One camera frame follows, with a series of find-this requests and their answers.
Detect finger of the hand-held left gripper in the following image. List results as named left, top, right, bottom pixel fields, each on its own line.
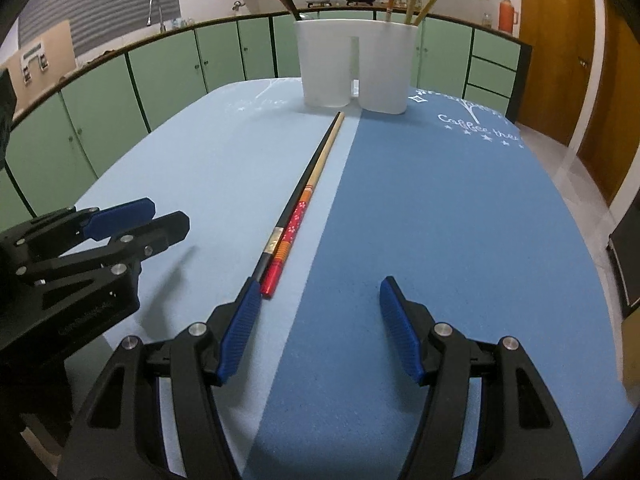
left=16, top=211, right=191, bottom=287
left=0, top=197, right=157, bottom=262

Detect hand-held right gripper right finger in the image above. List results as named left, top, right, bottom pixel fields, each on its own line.
left=379, top=275, right=585, bottom=480

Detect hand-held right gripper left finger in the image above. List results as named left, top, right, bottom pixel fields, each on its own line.
left=59, top=276, right=263, bottom=480

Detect black chopstick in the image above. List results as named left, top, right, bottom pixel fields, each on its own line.
left=248, top=111, right=343, bottom=283

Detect white two-compartment utensil holder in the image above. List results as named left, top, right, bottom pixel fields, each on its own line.
left=294, top=17, right=420, bottom=113

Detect dark blue printed mat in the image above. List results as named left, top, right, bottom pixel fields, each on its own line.
left=242, top=85, right=636, bottom=480

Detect green lower kitchen cabinets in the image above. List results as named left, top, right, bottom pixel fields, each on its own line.
left=0, top=12, right=532, bottom=221

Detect chrome sink faucet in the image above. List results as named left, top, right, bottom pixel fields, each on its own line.
left=146, top=0, right=167, bottom=33

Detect grey window blind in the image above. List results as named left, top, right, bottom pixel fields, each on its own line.
left=17, top=0, right=181, bottom=56

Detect black glass-door cabinet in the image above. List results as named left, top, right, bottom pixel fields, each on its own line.
left=606, top=205, right=640, bottom=318

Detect plain wooden door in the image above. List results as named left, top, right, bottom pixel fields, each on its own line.
left=575, top=0, right=640, bottom=206

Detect orange thermos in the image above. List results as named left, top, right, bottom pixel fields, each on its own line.
left=498, top=0, right=519, bottom=36

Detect cardboard box with bracket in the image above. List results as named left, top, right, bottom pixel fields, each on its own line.
left=0, top=20, right=78, bottom=96

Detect white bracket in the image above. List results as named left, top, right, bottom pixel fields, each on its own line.
left=20, top=45, right=50, bottom=83

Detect wooden door with handle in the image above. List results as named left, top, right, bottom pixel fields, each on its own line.
left=517, top=0, right=606, bottom=147

